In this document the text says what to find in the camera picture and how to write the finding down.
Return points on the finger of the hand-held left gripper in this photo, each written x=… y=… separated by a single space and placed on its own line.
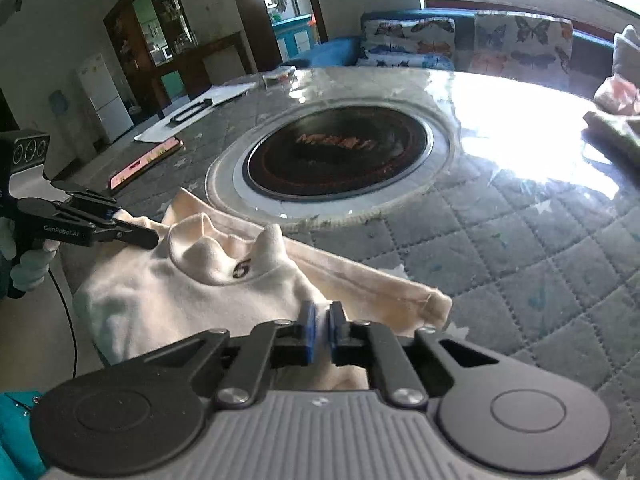
x=97 y=207
x=135 y=237

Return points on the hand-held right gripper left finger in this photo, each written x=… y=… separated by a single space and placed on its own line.
x=311 y=331

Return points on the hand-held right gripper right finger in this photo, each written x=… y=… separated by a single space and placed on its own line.
x=334 y=331

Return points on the cream sweatshirt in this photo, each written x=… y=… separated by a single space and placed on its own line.
x=175 y=285

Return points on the person's left hand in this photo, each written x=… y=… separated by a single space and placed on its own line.
x=35 y=265

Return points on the pink phone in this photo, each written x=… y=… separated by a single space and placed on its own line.
x=145 y=162

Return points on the white flat pad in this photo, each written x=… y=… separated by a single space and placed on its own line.
x=165 y=130

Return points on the white refrigerator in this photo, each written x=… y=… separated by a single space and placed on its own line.
x=105 y=100

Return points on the black bar-shaped device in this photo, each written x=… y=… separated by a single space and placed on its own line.
x=190 y=110

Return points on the round black table heater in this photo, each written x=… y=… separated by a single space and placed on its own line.
x=340 y=150

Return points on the dark wooden display cabinet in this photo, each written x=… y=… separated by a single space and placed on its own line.
x=215 y=60

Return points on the person's teal garment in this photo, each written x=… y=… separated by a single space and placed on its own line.
x=15 y=435

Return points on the teal cabinet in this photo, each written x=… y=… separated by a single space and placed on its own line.
x=295 y=37

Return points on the blue sofa bench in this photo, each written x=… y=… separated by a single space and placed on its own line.
x=330 y=52

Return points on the small butterfly print pillow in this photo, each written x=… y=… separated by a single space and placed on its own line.
x=405 y=62
x=410 y=35

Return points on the large butterfly print pillow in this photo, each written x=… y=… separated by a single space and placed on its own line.
x=520 y=42

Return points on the yellow green patterned cloth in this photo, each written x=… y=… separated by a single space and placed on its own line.
x=615 y=132

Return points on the pink white plastic bag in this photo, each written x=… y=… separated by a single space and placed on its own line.
x=617 y=92

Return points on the grey pillow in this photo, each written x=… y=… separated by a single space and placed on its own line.
x=627 y=55

